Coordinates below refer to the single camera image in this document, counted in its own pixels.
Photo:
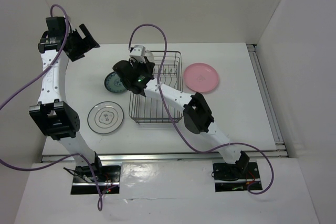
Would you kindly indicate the aluminium side rail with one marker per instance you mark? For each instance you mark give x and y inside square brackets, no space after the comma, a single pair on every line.
[265,90]

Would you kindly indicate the dark wire dish rack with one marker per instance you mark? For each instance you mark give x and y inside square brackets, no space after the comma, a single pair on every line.
[151,110]

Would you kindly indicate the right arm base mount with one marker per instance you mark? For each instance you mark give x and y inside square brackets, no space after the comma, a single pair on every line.
[226,179]

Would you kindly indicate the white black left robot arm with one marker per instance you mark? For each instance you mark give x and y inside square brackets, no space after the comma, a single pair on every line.
[54,117]

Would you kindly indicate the clear glass plate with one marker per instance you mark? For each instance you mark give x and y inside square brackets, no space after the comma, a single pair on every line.
[149,55]

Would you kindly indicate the aluminium front rail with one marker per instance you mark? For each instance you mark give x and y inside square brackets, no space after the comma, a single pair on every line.
[166,157]

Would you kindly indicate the white plate with dark rim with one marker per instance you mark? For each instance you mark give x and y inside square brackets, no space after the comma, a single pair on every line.
[105,117]

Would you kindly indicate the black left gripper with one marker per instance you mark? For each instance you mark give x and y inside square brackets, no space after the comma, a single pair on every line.
[86,43]

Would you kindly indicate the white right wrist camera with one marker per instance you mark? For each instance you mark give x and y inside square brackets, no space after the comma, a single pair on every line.
[138,53]

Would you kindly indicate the blue green patterned plate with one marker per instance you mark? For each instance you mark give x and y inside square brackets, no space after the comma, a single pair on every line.
[113,83]

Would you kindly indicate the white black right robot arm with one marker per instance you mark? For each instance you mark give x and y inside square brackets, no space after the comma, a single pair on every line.
[137,77]

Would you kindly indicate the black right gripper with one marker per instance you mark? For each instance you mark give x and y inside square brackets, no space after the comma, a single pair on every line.
[148,66]

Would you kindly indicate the pink plastic plate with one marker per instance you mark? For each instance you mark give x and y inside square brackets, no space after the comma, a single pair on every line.
[200,77]

